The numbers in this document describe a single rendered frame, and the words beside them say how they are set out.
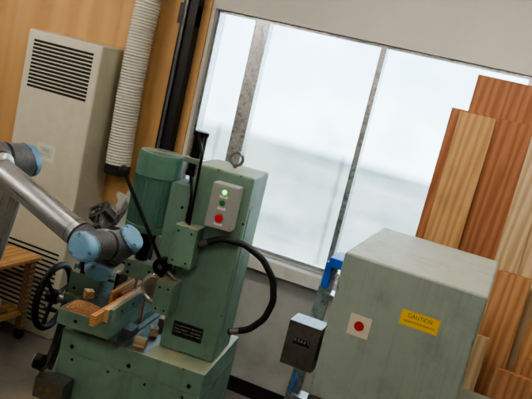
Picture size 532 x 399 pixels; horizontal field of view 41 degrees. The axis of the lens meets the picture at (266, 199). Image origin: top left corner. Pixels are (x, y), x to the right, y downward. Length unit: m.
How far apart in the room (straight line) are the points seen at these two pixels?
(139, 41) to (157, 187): 1.66
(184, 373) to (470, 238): 1.69
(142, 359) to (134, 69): 2.01
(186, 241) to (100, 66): 1.86
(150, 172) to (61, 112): 1.72
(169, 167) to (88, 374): 0.84
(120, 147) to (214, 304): 1.80
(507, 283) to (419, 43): 1.28
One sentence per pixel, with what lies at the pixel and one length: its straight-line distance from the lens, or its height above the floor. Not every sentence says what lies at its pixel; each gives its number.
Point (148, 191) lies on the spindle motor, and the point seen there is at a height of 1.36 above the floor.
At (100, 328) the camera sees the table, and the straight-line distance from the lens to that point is 2.66.
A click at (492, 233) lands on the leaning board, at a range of 3.67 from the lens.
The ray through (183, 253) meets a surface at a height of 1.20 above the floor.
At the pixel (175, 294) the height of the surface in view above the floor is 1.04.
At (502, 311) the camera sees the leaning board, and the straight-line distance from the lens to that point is 3.63.
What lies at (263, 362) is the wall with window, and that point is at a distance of 4.25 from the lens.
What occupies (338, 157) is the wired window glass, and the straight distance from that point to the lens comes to 3.96.
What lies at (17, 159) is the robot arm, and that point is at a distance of 2.59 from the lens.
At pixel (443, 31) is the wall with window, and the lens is 3.81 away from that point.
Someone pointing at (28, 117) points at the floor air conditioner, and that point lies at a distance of 4.47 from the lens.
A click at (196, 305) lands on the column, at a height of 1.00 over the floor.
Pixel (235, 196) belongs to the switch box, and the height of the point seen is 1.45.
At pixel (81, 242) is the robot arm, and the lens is 2.16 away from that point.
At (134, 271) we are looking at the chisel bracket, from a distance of 2.82.
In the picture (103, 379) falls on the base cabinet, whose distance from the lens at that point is 2.80.
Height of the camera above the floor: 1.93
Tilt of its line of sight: 11 degrees down
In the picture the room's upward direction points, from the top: 13 degrees clockwise
